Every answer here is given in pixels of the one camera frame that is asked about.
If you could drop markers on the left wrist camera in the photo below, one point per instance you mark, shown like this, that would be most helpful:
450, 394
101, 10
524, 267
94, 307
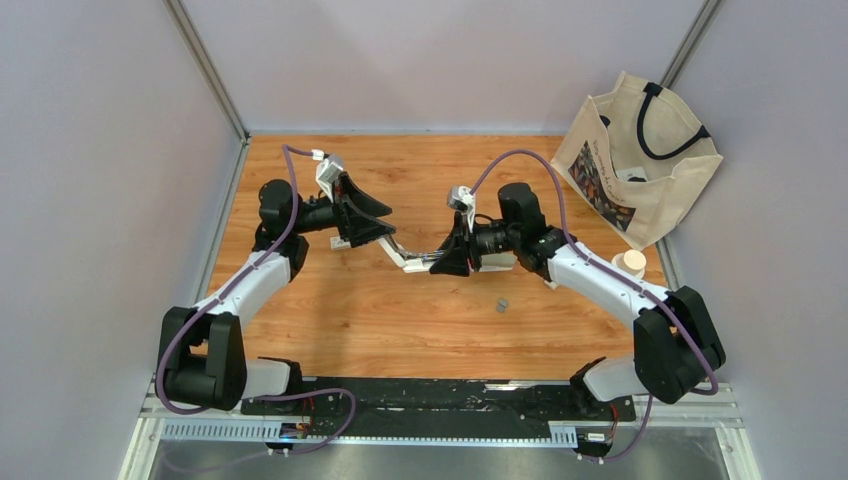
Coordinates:
328, 169

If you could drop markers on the white stapler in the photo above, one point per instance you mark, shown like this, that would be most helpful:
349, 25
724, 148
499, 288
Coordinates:
409, 261

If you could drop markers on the beige canvas tote bag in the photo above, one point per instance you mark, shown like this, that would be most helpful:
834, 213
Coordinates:
639, 157

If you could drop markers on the white plastic bottle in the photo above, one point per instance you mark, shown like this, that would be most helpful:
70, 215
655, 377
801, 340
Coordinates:
633, 262

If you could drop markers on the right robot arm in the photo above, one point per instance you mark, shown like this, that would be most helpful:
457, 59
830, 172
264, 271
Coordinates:
676, 349

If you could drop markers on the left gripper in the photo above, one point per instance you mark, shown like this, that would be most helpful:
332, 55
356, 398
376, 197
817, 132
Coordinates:
354, 229

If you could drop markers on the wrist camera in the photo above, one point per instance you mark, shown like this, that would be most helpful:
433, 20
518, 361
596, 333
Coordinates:
328, 169
463, 200

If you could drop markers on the white staple box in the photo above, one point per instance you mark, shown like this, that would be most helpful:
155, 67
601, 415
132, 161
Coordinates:
337, 243

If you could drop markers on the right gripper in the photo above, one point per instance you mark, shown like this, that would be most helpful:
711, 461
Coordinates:
454, 260

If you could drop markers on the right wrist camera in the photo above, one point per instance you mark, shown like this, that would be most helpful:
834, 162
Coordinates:
463, 200

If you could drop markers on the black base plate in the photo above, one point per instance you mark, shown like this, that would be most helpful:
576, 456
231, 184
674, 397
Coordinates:
443, 408

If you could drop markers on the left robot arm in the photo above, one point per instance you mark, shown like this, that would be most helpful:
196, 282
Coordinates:
202, 361

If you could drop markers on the grey green stapler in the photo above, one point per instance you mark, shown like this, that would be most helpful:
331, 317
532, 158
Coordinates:
494, 262

